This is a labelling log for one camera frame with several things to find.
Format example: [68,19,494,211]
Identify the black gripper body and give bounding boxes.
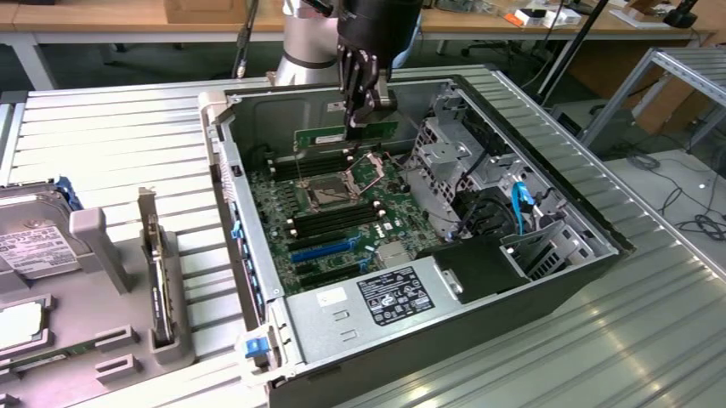
[337,0,425,70]

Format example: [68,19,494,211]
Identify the green RAM stick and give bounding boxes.
[0,339,102,371]
[292,120,399,149]

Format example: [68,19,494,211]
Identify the metal socket cover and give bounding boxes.
[343,150,390,192]

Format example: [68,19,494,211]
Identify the silver metal drive cage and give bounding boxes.
[405,114,501,222]

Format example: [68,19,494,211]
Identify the black office chair base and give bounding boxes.
[459,40,523,60]

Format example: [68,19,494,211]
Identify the thin metal locking lever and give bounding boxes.
[291,146,311,190]

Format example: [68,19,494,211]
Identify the CPU socket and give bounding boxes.
[303,172,367,213]

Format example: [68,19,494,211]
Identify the green motherboard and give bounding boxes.
[246,144,450,298]

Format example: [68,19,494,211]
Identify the black tripod pole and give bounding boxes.
[535,0,611,99]

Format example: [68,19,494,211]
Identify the long black expansion slot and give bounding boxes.
[287,235,353,252]
[299,263,363,285]

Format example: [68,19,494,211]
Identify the silver chipset heatsink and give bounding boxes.
[374,242,413,268]

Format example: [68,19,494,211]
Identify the blue expansion slot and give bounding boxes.
[290,243,353,262]

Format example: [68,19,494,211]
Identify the black plastic cover box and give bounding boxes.
[430,235,533,305]

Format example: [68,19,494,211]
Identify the white paper stack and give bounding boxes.
[609,8,670,29]

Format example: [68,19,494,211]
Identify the silver slotted disk bay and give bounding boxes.
[498,223,594,284]

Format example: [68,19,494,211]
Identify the large brown cardboard box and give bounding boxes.
[631,76,716,135]

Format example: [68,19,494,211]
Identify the black desk device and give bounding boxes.
[662,0,700,29]

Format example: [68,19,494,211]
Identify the silver power supply unit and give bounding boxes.
[283,257,470,366]

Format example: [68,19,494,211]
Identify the black grey PC case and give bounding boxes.
[196,74,635,408]

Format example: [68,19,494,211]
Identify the grey parts rack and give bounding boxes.
[0,182,198,408]

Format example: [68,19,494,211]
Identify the graphics card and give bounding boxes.
[138,185,178,344]

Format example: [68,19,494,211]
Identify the silver CPU chip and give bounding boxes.
[0,302,47,352]

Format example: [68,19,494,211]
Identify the wooden desk white frame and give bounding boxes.
[0,0,284,90]
[419,6,716,48]

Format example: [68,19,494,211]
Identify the grey hanging cable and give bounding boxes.
[235,0,262,80]

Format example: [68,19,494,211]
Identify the black wire bundle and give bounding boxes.
[453,190,515,241]

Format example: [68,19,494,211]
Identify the blue data wire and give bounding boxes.
[510,181,538,237]

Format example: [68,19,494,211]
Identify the black wire with connector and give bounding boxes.
[533,186,571,226]

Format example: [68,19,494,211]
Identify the aluminium frame table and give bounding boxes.
[581,46,726,154]

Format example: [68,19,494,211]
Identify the black floor cables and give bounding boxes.
[623,152,726,243]

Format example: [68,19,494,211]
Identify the hard disk with blue bracket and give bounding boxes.
[0,176,87,281]

